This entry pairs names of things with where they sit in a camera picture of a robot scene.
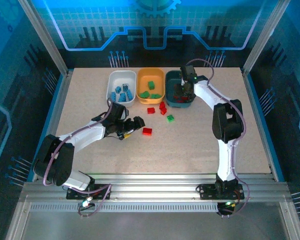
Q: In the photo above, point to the red lego brick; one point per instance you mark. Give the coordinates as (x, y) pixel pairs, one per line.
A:
(147, 131)
(181, 99)
(162, 105)
(151, 110)
(163, 111)

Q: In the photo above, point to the small blue lego brick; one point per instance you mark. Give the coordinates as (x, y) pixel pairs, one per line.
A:
(118, 89)

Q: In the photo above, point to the green lego brick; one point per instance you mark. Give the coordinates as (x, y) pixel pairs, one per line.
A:
(145, 94)
(170, 118)
(151, 85)
(155, 96)

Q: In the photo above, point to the grey and blue lego piece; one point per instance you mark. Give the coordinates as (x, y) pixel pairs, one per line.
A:
(125, 86)

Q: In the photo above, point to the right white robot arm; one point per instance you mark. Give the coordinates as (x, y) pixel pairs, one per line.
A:
(207, 92)

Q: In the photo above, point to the dark teal plastic bin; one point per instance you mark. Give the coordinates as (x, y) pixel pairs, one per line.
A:
(170, 82)

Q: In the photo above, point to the yellow plastic bin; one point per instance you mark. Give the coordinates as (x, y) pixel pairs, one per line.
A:
(150, 75)

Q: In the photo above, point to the white plastic bin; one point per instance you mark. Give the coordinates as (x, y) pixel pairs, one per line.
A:
(120, 77)

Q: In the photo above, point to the aluminium frame cross rail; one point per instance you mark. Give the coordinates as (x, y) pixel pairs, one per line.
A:
(152, 187)

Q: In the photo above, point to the aluminium table side rail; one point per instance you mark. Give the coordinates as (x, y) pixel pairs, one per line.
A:
(257, 120)
(57, 112)

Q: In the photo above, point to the aluminium frame post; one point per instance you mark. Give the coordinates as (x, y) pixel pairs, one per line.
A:
(43, 37)
(265, 35)

